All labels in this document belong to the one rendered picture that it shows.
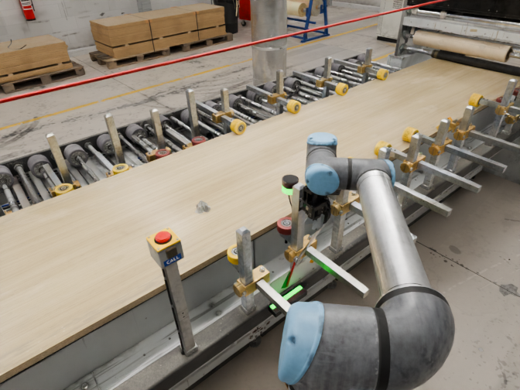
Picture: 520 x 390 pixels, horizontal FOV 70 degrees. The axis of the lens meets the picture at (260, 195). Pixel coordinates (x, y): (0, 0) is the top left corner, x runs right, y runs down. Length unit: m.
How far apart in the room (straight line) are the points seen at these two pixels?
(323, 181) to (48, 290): 1.00
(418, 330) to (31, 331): 1.14
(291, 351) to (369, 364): 0.10
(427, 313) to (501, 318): 2.09
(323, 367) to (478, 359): 1.93
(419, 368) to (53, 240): 1.43
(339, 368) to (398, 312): 0.12
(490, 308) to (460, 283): 0.21
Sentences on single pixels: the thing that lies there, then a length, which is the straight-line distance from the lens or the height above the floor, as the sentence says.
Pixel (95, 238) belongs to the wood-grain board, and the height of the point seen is 0.90.
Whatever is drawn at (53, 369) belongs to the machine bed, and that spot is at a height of 0.74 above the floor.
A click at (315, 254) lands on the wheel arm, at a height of 0.86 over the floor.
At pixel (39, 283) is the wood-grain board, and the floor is 0.90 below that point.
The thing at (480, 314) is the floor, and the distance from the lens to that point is 2.65.
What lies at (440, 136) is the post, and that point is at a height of 1.02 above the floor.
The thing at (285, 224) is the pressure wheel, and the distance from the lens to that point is 1.52.
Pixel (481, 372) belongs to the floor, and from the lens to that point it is 2.41.
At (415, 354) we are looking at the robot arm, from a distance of 0.57.
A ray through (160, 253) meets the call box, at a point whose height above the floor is 1.21.
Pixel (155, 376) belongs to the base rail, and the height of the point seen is 0.70.
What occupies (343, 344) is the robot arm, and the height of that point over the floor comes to 1.43.
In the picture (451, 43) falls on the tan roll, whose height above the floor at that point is 1.06.
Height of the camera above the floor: 1.89
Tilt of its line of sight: 36 degrees down
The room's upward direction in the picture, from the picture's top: 2 degrees counter-clockwise
